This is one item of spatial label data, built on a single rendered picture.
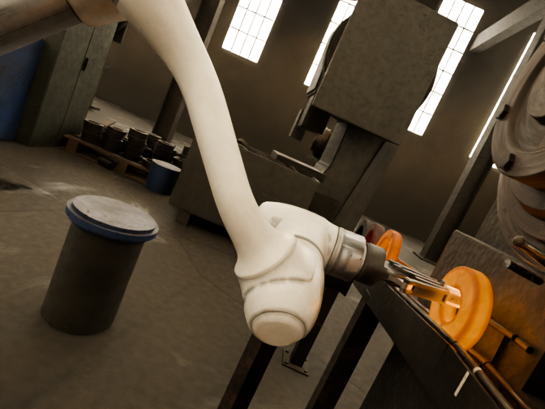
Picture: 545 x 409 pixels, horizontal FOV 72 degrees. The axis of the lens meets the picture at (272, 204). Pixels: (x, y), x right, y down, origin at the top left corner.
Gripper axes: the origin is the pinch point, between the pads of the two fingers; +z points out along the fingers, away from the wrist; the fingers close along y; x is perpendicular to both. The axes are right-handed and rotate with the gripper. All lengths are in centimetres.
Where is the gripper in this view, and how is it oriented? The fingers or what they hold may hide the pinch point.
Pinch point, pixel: (461, 299)
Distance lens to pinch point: 79.8
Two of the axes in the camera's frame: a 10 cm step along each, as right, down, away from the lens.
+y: -0.7, 1.4, -9.9
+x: 3.5, -9.2, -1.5
